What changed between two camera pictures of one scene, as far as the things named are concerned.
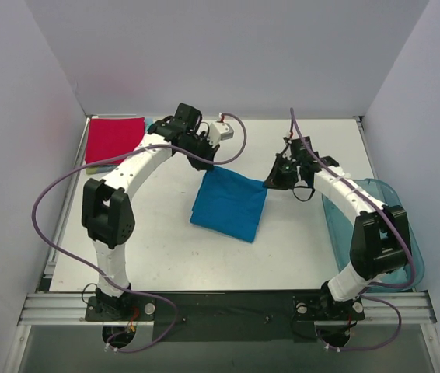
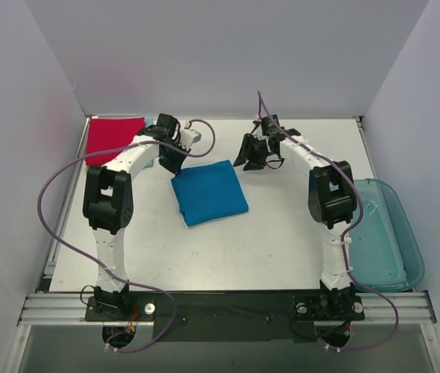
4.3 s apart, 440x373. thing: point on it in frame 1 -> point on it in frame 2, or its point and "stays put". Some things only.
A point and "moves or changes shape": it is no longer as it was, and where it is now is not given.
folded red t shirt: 111,137 stays put
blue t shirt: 229,202 moves or changes shape
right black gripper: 287,171 -> 261,147
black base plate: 233,316 stays put
